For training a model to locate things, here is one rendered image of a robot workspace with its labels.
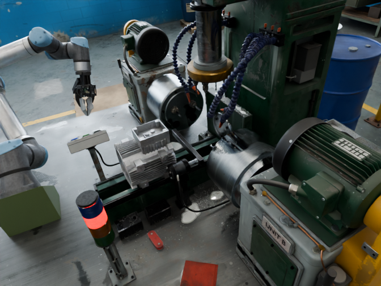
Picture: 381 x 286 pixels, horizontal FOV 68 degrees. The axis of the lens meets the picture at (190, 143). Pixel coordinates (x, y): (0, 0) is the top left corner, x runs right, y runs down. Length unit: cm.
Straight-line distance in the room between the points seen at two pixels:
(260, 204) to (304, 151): 20
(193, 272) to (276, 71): 78
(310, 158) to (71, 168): 123
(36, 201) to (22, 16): 544
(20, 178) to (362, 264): 118
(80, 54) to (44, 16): 508
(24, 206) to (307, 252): 104
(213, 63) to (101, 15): 558
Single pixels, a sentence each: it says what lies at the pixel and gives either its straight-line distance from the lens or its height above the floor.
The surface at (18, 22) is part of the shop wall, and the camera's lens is 655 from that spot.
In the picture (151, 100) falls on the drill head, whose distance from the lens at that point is 145.
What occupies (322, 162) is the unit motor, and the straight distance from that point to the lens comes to 69.
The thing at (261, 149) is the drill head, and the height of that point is 116.
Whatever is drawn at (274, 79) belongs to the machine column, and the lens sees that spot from 114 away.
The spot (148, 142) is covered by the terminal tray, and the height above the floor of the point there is 112.
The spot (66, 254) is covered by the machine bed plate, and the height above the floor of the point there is 80.
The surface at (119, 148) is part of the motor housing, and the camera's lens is 112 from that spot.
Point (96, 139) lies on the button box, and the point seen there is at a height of 106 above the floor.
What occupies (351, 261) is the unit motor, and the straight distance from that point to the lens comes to 80.
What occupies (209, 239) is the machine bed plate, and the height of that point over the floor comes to 80.
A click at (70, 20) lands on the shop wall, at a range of 653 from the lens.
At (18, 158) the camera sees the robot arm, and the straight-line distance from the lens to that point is 135.
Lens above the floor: 178
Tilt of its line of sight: 38 degrees down
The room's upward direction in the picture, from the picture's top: 6 degrees counter-clockwise
